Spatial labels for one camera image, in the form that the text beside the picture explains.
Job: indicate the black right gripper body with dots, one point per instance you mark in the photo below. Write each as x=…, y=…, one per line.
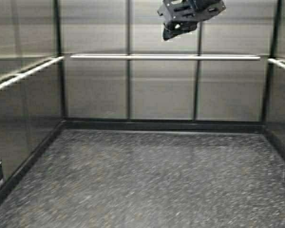
x=181, y=17

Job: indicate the rear elevator handrail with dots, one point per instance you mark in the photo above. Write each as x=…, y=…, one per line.
x=169, y=57

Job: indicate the elevator handrail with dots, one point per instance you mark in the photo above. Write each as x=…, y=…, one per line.
x=30, y=72
x=169, y=57
x=276, y=62

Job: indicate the right elevator handrail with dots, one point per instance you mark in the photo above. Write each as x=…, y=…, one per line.
x=276, y=62

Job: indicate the left elevator handrail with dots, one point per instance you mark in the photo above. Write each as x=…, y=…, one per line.
x=30, y=72

